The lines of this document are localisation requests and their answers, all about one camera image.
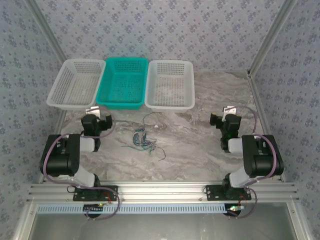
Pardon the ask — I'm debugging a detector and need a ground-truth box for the thin green cable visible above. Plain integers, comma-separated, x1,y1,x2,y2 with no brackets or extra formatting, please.
132,128,148,151

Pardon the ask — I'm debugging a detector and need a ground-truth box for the teal perforated plastic basket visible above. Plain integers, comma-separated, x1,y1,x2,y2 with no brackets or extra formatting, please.
95,56,149,111

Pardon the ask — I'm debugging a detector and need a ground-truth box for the white perforated plastic basket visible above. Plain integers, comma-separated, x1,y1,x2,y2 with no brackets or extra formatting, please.
144,59,196,113
46,58,107,111

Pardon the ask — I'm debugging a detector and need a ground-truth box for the small controller board with LED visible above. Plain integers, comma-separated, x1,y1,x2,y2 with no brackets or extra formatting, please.
83,203,104,216
226,203,245,217

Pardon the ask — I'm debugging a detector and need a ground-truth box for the steel sheet panel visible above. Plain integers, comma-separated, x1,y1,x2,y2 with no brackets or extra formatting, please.
27,212,300,240

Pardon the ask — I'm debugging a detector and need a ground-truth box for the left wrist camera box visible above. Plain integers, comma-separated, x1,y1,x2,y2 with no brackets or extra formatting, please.
85,106,101,118

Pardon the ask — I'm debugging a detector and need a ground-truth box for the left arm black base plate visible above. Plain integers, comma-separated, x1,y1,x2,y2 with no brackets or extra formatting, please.
72,185,119,202

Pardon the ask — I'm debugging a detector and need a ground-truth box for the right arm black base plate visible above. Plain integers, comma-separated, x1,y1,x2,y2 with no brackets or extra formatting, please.
205,184,252,202

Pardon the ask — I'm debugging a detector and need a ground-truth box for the left arm purple sleeved cable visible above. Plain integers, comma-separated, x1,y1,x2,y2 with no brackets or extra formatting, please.
42,106,121,221

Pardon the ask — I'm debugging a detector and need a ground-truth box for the arm purple sleeved cable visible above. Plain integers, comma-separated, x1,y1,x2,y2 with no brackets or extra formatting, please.
224,104,285,219
42,106,121,221

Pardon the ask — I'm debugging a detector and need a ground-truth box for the right arm purple sleeved cable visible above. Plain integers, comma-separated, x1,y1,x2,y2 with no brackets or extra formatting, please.
224,104,285,219

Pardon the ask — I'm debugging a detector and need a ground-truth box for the aluminium mounting rail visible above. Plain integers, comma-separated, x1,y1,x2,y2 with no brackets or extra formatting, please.
26,181,300,203

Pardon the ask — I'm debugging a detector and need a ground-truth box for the aluminium frame post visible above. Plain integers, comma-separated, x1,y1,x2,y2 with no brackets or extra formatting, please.
247,0,300,76
24,0,68,62

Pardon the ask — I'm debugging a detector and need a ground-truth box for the white slotted cable duct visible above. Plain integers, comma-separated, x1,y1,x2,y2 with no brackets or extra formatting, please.
36,202,227,215

